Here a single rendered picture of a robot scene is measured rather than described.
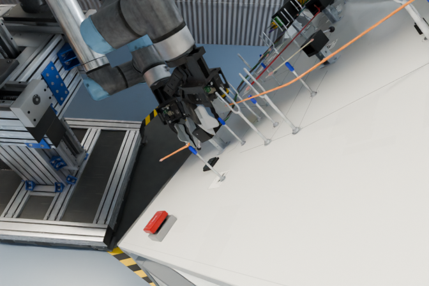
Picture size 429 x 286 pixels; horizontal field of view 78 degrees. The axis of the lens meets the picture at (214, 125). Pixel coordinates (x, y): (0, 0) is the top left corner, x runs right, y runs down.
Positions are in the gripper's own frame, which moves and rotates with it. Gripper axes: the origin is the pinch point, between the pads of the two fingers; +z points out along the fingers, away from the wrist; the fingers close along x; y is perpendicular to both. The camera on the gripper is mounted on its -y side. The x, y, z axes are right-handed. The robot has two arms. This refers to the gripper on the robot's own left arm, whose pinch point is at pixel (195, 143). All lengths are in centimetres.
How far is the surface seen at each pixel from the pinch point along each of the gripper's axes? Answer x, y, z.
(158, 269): -26.8, 5.6, 28.2
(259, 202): 16.6, 39.3, 11.0
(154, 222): -7.4, 26.5, 10.3
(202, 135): 5.7, 10.0, -1.1
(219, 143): 7.9, 6.3, 3.0
